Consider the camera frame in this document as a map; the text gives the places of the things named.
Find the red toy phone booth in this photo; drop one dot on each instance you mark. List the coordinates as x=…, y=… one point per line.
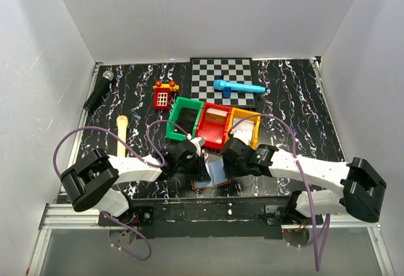
x=162, y=93

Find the red plastic bin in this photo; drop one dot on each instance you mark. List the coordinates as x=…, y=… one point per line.
x=213, y=133

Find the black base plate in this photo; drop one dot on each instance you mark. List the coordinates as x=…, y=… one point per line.
x=213, y=217

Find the blue toy microphone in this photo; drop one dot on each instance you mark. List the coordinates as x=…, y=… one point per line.
x=227, y=88

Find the black item in green bin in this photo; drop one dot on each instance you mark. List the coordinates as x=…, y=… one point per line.
x=186, y=119

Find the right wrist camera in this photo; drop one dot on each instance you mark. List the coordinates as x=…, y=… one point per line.
x=243, y=135

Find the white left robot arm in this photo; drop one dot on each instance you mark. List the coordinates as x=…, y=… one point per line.
x=88, y=183

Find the black microphone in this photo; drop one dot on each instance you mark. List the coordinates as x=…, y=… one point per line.
x=100, y=89

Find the yellow plastic bin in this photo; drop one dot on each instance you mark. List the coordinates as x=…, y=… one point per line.
x=239, y=115

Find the black and white checkerboard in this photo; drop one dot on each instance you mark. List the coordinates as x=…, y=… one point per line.
x=205, y=70

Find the beige toy microphone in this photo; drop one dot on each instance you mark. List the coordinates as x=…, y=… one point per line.
x=122, y=127

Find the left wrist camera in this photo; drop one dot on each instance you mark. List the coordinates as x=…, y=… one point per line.
x=198, y=142

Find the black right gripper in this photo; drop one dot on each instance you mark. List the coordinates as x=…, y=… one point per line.
x=228, y=155

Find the brown leather card holder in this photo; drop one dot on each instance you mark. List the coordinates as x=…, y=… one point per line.
x=217, y=177

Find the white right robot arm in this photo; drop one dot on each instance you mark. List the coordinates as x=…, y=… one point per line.
x=355, y=187

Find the brown box in red bin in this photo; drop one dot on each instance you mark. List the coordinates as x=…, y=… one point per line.
x=216, y=116

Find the white cards in yellow bin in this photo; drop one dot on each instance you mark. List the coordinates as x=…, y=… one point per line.
x=246, y=125

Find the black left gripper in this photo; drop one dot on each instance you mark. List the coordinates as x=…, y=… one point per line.
x=199, y=167

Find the green plastic bin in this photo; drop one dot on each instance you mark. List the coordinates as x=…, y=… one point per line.
x=174, y=133

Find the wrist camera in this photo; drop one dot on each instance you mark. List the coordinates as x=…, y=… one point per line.
x=198, y=142
x=243, y=135

